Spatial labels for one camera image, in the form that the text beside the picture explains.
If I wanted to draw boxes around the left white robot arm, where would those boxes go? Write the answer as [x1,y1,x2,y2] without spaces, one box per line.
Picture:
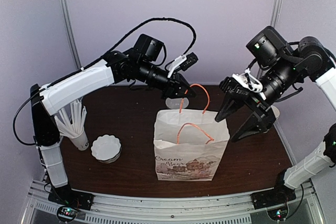
[30,34,198,205]

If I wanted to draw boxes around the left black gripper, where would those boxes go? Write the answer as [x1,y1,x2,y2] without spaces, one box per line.
[136,59,197,100]

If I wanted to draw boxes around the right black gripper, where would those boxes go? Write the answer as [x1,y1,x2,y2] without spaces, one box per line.
[215,54,300,142]

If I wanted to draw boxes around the bundle of wrapped straws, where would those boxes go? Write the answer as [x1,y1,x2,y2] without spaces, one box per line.
[54,100,87,138]

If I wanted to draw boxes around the white ceramic bowl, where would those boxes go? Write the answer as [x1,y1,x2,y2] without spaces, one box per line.
[165,98,189,109]

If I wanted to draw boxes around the aluminium front rail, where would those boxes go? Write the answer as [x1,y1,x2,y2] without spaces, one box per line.
[17,180,327,223]

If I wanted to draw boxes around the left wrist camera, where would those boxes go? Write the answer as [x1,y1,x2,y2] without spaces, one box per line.
[167,52,198,78]

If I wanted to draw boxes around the left aluminium frame post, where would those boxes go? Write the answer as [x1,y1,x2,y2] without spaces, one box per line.
[59,0,82,70]

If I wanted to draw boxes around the white cup holding straws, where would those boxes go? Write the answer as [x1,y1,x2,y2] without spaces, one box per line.
[60,128,89,151]

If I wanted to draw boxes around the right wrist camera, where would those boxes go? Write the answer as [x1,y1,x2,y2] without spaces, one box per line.
[219,73,264,101]

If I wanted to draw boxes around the white paper takeout bag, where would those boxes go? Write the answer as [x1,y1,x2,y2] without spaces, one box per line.
[153,83,230,182]

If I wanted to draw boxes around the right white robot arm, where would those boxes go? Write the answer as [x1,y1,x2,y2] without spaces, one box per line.
[215,26,335,142]

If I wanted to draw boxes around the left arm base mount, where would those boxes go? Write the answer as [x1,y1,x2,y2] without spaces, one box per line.
[48,190,94,210]

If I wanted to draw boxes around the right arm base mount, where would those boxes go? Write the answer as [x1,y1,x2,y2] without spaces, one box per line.
[251,187,296,209]

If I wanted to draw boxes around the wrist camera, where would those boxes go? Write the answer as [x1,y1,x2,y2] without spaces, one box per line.
[167,52,198,78]
[219,73,264,101]

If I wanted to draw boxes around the white fluted dish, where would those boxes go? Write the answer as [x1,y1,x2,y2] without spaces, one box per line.
[91,134,122,164]

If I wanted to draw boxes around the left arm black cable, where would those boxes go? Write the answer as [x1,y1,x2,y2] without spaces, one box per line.
[13,17,197,146]

